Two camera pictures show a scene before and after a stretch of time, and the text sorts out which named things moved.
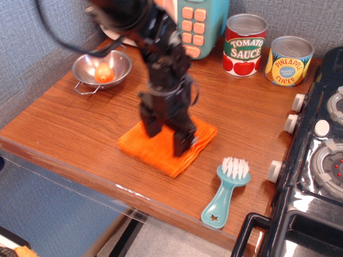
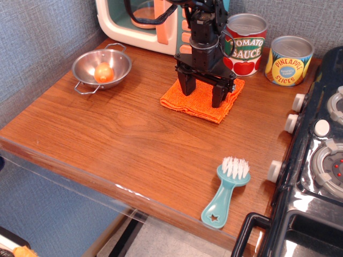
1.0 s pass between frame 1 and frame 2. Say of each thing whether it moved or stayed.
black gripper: moved
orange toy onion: stayed
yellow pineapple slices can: stayed
